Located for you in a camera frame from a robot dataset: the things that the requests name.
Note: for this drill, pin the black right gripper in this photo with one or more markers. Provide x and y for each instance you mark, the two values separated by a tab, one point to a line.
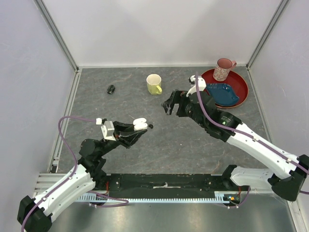
177	96

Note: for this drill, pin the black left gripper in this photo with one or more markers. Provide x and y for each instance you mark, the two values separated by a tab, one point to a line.
128	140

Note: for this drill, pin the white earbud charging case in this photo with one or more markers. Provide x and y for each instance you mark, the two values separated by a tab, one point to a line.
140	124

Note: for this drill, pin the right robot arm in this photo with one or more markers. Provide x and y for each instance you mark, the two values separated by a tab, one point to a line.
284	173

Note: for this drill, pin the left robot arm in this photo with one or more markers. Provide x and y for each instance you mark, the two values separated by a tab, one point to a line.
38	214

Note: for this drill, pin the yellow-green ceramic mug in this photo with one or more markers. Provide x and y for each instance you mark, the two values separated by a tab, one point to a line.
154	84

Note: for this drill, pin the black clip object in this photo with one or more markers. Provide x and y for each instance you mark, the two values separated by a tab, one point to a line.
111	89

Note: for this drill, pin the blue leaf-shaped dish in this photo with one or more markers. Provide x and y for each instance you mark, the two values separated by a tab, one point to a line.
223	94

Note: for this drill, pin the pink patterned mug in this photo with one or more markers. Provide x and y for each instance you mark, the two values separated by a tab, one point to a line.
224	66

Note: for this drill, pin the red round tray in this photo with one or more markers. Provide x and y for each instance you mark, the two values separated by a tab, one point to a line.
236	81

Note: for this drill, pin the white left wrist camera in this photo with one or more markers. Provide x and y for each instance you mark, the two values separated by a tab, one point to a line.
107	129

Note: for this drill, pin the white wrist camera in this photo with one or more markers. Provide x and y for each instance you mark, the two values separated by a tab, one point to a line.
197	84
107	129

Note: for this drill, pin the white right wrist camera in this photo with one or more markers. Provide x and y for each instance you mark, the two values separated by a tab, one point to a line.
197	84

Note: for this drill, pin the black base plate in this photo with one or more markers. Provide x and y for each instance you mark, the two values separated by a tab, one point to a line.
166	185

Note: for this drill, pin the light blue cable duct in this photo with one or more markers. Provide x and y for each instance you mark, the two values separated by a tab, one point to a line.
93	198

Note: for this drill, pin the right aluminium frame post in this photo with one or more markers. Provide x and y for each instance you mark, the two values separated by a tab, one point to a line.
266	34

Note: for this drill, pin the aluminium frame post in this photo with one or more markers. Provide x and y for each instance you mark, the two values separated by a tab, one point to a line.
56	33
266	34

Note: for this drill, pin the left aluminium frame post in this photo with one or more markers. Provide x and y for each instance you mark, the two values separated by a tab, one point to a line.
56	33

